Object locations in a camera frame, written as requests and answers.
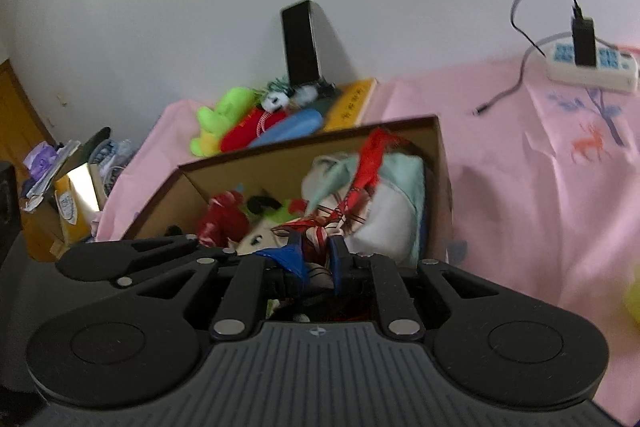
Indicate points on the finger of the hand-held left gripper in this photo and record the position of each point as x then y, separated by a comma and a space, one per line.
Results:
100, 257

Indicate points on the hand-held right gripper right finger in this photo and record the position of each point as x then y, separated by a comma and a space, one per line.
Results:
339, 267

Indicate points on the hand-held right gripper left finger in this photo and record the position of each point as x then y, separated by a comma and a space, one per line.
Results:
287, 259

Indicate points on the brown cardboard box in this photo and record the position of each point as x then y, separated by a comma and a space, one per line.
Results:
235, 177

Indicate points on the beige plush doll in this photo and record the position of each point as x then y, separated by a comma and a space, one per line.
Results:
257, 241

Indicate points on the green black plush toy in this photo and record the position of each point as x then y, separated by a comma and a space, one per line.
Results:
275, 209

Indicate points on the yellow paper bag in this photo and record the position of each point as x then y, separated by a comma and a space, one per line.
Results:
75, 202

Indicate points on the dark red plush toy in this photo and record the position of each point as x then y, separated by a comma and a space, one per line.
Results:
225, 217

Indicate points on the white mint plush pillow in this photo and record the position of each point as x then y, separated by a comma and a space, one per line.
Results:
395, 207

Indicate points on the pile of clothes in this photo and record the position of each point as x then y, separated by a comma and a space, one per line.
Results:
112, 157

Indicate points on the purple tissue pack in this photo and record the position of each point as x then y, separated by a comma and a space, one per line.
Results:
42, 157

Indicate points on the blue plush toy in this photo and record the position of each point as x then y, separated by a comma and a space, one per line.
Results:
295, 124

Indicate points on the panda plush toy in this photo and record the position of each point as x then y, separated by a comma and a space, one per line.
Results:
280, 96

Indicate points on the wooden door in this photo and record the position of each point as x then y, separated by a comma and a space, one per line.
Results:
15, 117

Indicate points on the yellow book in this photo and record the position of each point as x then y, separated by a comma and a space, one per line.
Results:
352, 102

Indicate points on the pink printed bedsheet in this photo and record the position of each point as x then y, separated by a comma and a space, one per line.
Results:
525, 217

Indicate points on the black smartphone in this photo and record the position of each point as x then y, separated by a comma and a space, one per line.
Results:
301, 42

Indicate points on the yellow-green plush toy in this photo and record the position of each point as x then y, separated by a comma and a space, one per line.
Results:
634, 299

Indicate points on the white power strip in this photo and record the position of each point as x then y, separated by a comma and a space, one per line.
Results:
590, 74

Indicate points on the black charger adapter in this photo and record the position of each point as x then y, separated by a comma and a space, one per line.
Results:
583, 42

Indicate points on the wall switch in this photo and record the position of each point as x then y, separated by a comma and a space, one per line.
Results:
61, 100

